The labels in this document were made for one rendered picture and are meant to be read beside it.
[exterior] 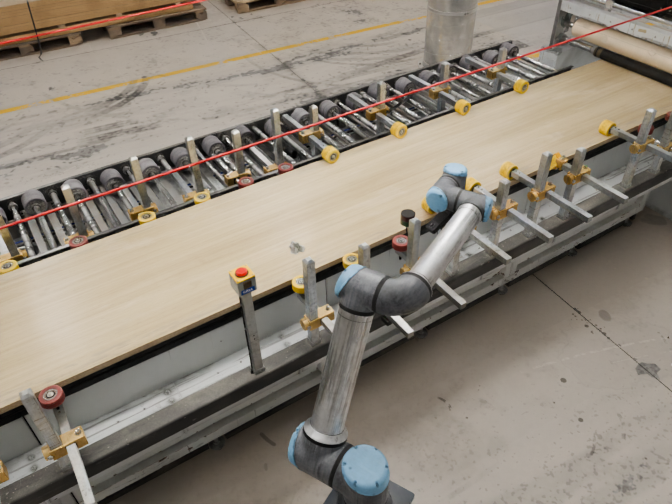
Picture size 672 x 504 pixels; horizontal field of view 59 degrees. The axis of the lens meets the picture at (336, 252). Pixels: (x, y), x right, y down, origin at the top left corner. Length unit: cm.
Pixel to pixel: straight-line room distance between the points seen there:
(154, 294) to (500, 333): 197
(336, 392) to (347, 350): 15
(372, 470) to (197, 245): 129
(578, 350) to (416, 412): 101
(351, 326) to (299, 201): 121
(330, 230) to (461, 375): 113
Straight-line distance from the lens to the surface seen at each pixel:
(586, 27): 461
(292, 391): 302
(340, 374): 187
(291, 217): 279
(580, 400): 338
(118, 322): 246
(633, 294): 404
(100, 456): 235
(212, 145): 353
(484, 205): 213
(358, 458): 198
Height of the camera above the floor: 259
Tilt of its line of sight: 41 degrees down
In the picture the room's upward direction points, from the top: 2 degrees counter-clockwise
